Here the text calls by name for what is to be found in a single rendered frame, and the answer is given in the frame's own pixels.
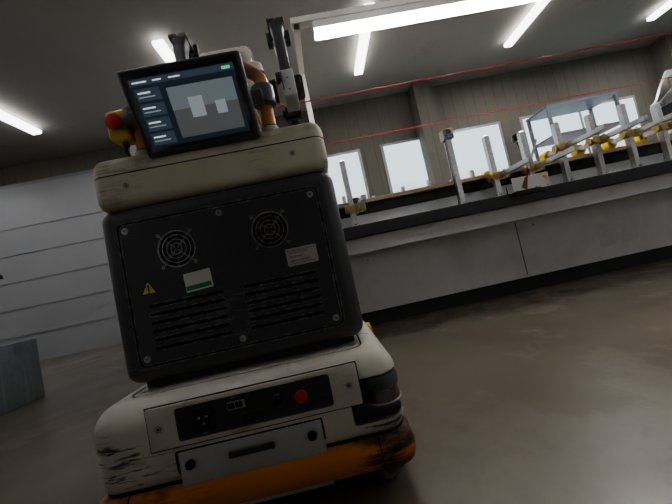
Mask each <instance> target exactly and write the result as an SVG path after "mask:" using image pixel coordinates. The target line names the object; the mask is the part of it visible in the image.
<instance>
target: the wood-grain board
mask: <svg viewBox="0 0 672 504"><path fill-rule="evenodd" d="M656 144H660V141H659V139H655V140H650V141H645V142H640V143H636V147H637V148H641V147H646V146H651V145H656ZM622 151H627V148H626V146H621V147H616V148H611V149H606V150H602V153H603V155H607V154H612V153H617V152H622ZM567 158H568V162H573V161H578V160H583V159H588V158H593V153H587V154H582V155H577V156H572V157H567ZM559 164H560V163H559V159H558V160H556V161H554V162H552V163H550V164H548V165H546V166H545V167H549V166H554V165H559ZM481 180H486V178H485V176H484V175H479V176H474V177H469V178H465V179H461V183H462V184H466V183H471V182H476V181H481ZM452 186H455V185H454V181H450V182H445V183H440V184H435V185H430V186H425V187H421V188H416V189H411V190H406V191H401V192H396V193H391V194H386V195H381V196H377V197H372V198H367V200H366V201H365V204H369V203H374V202H379V201H383V200H388V199H393V198H398V197H403V196H408V195H413V194H418V193H422V192H427V191H432V190H437V189H442V188H447V187H452ZM345 207H348V202H347V203H342V204H338V208H339V210H340V209H345Z"/></svg>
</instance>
